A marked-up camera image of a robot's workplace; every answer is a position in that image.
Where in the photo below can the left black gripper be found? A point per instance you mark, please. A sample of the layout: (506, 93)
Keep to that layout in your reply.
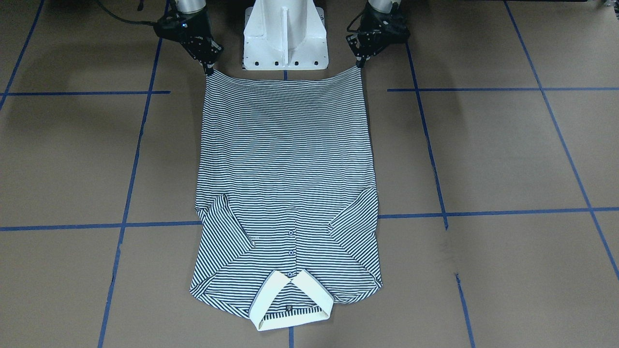
(385, 24)

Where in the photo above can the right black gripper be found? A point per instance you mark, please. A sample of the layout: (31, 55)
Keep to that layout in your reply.
(198, 25)

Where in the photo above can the blue white striped polo shirt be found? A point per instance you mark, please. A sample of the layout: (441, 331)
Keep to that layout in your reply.
(287, 197)

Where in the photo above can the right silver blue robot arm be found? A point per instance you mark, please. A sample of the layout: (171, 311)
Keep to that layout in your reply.
(189, 7)

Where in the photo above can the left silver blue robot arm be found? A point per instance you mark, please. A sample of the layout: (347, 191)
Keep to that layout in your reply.
(384, 6)

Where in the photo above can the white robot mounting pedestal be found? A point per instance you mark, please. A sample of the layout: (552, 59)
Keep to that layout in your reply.
(285, 35)

